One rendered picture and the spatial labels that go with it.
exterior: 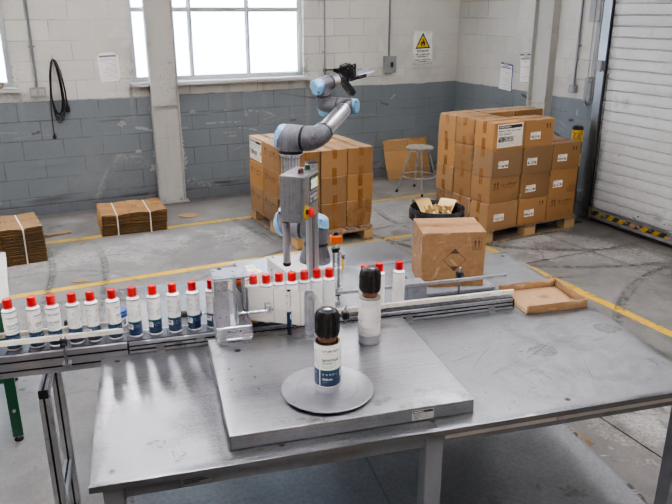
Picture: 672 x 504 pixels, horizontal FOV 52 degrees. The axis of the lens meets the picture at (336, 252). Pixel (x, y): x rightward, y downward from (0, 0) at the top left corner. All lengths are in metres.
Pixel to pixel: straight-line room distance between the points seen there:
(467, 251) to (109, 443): 1.80
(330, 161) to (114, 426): 4.36
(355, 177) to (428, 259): 3.33
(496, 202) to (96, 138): 4.29
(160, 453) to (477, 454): 1.56
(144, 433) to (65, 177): 5.96
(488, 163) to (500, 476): 3.84
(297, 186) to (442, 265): 0.90
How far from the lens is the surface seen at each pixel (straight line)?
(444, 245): 3.24
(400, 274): 2.92
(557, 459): 3.32
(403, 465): 3.15
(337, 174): 6.41
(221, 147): 8.34
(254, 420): 2.22
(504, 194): 6.63
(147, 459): 2.20
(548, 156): 6.90
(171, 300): 2.76
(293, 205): 2.73
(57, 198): 8.11
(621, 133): 7.40
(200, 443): 2.23
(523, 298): 3.30
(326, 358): 2.25
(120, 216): 7.08
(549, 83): 8.20
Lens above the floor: 2.08
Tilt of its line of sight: 19 degrees down
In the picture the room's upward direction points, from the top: straight up
